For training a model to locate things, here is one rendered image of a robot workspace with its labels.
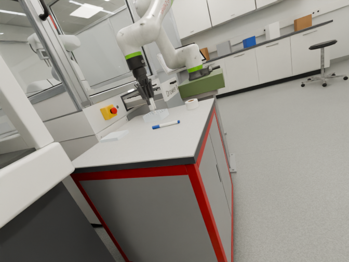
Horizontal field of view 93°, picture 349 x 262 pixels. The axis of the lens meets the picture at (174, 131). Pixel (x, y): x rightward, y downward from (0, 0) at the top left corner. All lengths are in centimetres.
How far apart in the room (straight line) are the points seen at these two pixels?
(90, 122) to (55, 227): 51
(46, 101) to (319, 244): 159
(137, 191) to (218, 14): 416
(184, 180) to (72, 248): 42
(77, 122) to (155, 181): 61
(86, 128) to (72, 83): 23
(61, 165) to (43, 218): 16
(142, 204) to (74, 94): 62
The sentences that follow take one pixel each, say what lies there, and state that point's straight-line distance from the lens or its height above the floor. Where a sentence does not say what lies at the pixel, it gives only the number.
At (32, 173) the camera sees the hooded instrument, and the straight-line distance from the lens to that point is 55.
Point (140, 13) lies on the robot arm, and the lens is 134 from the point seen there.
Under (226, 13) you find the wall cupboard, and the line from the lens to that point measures 446.
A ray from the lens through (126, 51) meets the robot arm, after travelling 95.
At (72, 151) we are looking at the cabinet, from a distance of 121.
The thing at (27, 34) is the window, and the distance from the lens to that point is 113.
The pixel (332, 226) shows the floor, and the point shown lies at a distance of 130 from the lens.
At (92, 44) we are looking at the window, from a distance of 123.
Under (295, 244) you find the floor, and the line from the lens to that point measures 120.
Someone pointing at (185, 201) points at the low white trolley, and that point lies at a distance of 62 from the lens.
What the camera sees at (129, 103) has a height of 87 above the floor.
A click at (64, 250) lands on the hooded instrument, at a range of 71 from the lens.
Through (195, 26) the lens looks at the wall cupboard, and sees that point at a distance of 448.
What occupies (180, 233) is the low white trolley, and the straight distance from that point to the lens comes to 77.
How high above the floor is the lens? 99
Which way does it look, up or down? 20 degrees down
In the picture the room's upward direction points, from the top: 19 degrees counter-clockwise
